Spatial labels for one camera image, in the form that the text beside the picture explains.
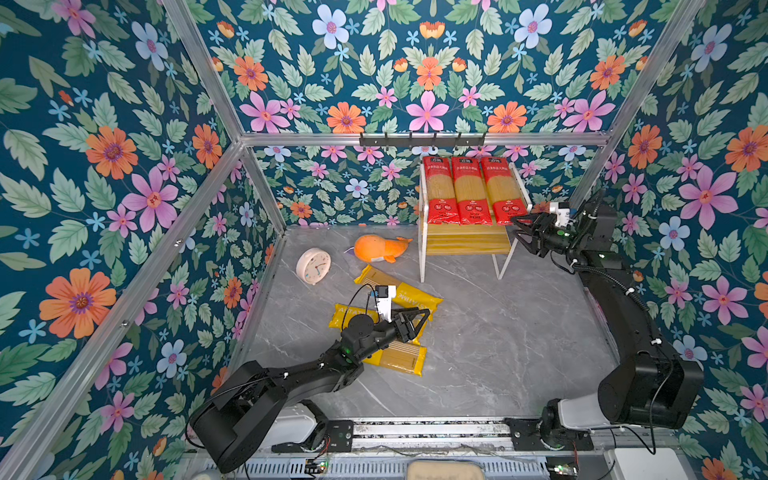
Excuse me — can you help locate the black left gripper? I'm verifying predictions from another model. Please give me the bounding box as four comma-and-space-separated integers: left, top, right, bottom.
356, 305, 431, 364

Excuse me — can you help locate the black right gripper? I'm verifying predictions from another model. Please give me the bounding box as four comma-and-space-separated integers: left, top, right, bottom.
512, 212, 588, 260

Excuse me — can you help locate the red spaghetti bag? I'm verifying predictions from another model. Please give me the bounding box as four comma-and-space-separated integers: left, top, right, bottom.
481, 157, 528, 226
423, 156, 460, 225

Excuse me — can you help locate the red spaghetti bag under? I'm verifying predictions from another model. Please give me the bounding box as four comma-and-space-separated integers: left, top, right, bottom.
451, 157, 492, 225

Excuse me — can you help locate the red spaghetti bag front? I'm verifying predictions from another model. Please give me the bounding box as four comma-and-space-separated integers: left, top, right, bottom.
423, 156, 460, 225

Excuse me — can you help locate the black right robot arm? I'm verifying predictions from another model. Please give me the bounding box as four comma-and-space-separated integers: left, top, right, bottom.
509, 192, 704, 436

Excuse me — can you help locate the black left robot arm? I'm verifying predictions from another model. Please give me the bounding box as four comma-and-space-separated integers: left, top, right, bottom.
190, 307, 431, 473

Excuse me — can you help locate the yellow Pastatime bag top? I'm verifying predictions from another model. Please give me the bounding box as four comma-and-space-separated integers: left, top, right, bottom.
354, 265, 443, 313

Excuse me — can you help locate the yellow pastatime bag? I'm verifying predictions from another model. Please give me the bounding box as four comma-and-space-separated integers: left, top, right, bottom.
328, 303, 428, 346
354, 265, 443, 313
363, 341, 428, 376

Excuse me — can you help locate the yellow Pastatime bag lower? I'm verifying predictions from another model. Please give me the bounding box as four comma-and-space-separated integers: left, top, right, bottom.
363, 341, 428, 376

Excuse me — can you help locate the yellow Pastatime bag middle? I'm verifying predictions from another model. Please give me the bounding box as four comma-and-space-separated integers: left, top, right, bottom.
328, 303, 428, 346

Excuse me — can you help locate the orange plush whale toy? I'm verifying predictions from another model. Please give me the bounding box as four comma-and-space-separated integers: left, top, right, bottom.
344, 234, 412, 264

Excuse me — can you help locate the round pink alarm clock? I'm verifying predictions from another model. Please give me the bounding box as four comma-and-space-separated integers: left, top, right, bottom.
296, 248, 332, 285

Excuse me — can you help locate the beige padded object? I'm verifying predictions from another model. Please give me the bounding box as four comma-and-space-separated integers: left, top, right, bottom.
405, 460, 486, 480

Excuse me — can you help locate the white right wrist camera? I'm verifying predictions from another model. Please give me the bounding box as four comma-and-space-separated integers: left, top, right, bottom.
546, 202, 571, 228

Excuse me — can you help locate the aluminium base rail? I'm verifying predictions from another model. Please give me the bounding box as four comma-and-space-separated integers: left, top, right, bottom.
197, 416, 673, 457

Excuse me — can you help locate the black hook rail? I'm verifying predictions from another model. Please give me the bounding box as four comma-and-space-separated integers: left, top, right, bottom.
358, 132, 486, 149

